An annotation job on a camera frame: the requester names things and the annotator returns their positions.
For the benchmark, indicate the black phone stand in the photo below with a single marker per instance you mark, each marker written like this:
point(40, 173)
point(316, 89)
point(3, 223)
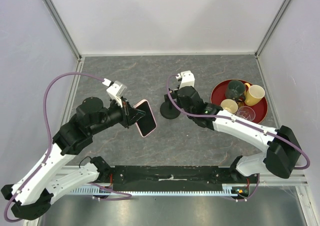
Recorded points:
point(167, 110)

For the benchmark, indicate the yellow mug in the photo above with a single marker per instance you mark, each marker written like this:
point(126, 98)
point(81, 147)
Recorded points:
point(253, 94)

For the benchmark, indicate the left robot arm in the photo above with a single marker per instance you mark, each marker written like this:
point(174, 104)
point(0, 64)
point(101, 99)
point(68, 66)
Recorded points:
point(33, 195)

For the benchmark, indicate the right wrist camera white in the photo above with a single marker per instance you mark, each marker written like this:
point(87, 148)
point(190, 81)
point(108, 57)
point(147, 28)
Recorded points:
point(186, 78)

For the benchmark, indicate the white cable duct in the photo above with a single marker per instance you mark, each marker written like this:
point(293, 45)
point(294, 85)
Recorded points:
point(97, 192)

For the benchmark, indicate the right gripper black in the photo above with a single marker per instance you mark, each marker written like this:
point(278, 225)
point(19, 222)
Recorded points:
point(178, 102)

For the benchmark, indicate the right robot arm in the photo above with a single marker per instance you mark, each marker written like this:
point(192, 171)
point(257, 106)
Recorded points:
point(279, 148)

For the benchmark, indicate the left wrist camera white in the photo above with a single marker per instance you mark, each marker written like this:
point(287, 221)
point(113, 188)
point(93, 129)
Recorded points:
point(115, 90)

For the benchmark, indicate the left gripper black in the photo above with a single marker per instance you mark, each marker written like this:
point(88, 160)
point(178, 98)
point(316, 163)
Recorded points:
point(130, 115)

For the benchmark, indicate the cream white cup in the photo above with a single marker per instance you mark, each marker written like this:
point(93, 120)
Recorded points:
point(230, 105)

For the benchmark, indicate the round red tray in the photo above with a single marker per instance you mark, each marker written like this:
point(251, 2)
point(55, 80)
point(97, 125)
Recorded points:
point(218, 95)

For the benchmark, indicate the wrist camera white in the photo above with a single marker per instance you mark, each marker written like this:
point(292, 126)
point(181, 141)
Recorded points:
point(186, 78)
point(115, 90)

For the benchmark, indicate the dark green mug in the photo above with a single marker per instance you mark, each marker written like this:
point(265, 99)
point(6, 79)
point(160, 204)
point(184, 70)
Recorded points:
point(236, 91)

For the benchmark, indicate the clear drinking glass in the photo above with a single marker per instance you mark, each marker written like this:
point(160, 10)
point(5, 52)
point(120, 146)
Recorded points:
point(247, 113)

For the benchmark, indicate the phone with pink case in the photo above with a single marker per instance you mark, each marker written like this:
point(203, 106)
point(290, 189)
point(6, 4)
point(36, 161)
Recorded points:
point(147, 123)

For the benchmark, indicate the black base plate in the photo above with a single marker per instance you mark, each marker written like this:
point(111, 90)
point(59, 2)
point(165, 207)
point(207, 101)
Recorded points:
point(172, 178)

